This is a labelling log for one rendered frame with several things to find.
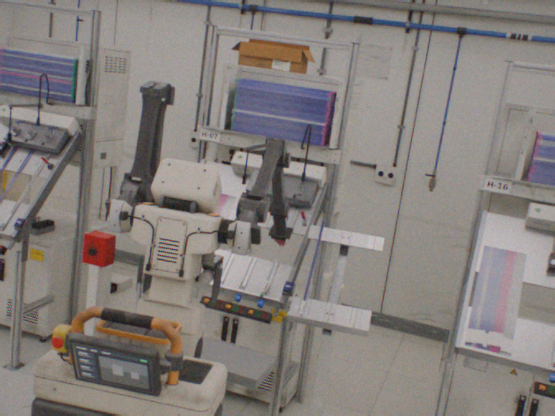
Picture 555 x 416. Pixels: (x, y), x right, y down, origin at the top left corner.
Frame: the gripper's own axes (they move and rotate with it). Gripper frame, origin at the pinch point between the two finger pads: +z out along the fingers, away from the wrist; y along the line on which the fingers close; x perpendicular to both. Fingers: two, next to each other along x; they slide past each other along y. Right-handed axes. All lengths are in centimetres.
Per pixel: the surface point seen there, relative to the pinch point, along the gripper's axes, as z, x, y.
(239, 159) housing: -11, -40, 36
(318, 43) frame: -58, -81, 5
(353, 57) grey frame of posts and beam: -55, -78, -14
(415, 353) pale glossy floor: 158, -58, -60
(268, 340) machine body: 50, 23, 4
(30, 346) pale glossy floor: 79, 48, 142
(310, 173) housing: -11.1, -38.6, -2.2
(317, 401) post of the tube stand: 46, 50, -30
